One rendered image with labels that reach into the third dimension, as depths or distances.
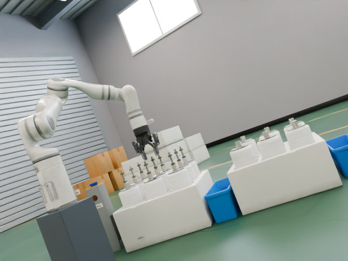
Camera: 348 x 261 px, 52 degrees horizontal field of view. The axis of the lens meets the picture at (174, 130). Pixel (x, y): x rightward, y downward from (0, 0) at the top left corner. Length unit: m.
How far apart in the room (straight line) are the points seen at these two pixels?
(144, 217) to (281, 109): 5.24
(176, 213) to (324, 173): 0.60
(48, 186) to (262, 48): 5.71
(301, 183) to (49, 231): 0.91
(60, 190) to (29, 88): 6.34
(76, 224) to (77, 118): 6.72
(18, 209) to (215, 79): 4.23
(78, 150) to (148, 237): 6.18
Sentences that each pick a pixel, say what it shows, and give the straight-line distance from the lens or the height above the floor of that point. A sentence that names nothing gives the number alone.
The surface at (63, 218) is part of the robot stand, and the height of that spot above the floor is 0.28.
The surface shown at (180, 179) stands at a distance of 1.50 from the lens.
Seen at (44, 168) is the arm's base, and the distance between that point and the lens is 1.24.
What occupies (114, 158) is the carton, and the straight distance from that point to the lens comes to 5.54.
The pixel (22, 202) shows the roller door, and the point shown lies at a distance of 6.75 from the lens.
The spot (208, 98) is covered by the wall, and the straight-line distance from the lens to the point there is 7.10.
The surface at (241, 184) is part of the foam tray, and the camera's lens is 1.45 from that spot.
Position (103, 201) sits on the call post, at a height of 0.23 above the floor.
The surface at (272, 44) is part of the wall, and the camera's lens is 6.56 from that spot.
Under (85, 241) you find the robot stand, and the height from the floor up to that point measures 0.18.
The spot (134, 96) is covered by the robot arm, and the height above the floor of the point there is 0.63.
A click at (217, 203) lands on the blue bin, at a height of 0.08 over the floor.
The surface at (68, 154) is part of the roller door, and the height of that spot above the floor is 0.90.
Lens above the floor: 0.37
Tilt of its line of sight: 2 degrees up
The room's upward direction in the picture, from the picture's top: 21 degrees counter-clockwise
